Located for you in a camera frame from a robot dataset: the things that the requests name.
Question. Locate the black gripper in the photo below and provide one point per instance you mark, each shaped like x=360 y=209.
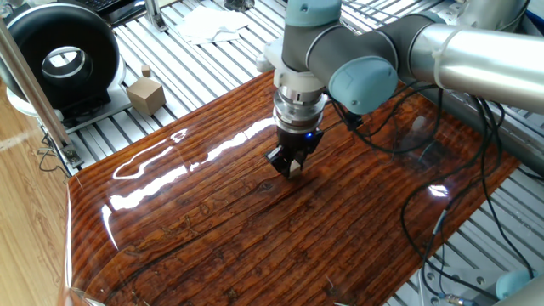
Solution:
x=297 y=142

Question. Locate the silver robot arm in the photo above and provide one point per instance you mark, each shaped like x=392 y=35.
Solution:
x=467 y=59

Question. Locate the glossy wood grain mat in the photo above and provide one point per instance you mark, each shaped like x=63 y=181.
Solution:
x=255 y=221

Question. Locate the white cloth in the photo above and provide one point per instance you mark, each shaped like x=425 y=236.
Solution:
x=210 y=25

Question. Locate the large wooden cube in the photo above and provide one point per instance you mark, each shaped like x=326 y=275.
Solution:
x=146 y=97

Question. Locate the dark round metal object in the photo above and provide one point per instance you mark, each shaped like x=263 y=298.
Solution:
x=239 y=4

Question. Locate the tiny wooden cube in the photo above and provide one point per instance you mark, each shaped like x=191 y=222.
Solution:
x=146 y=71

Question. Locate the black keyboard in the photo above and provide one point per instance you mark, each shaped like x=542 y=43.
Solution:
x=102 y=4

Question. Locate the white fan base plate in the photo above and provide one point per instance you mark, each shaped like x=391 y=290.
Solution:
x=115 y=102

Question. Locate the short aluminium bracket post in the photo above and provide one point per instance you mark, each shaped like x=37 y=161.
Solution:
x=155 y=17

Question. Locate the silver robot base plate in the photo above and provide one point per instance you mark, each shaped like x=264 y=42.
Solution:
x=450 y=280

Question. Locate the aluminium frame post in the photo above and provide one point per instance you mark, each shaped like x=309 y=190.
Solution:
x=38 y=98

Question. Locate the black round duct fan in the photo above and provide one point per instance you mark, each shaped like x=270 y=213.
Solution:
x=25 y=47

